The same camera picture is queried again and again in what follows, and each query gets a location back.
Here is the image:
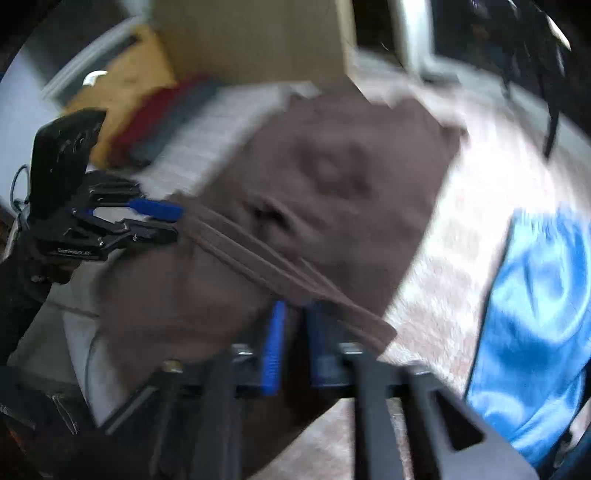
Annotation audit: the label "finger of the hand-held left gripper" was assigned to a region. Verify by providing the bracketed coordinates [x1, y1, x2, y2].
[69, 215, 181, 259]
[76, 181, 185, 222]

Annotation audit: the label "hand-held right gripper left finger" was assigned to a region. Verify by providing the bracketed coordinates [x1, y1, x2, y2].
[99, 300, 289, 480]

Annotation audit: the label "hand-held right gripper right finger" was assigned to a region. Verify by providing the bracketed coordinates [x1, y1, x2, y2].
[305, 302, 541, 480]

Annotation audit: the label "brown pants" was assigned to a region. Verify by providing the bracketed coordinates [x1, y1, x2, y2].
[97, 85, 469, 480]

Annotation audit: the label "dark grey folded clothing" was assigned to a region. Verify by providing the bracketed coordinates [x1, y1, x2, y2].
[131, 83, 225, 168]

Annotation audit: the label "red fuzzy cloth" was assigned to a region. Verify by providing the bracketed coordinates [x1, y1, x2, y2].
[111, 74, 208, 153]

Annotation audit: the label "yellow wooden board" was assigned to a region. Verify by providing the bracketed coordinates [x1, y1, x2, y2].
[62, 25, 178, 169]

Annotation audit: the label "beige plaid blanket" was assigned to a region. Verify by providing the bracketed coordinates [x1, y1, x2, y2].
[9, 51, 591, 480]

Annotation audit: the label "cardboard box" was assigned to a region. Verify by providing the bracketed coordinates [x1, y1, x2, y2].
[152, 0, 358, 86]

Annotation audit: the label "blue shiny garment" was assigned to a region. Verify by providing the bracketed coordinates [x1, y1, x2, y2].
[464, 203, 591, 469]

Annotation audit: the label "person's dark clothing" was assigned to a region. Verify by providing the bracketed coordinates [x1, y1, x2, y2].
[0, 364, 116, 480]

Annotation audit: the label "black hanging strap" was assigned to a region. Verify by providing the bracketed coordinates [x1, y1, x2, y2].
[542, 44, 570, 158]

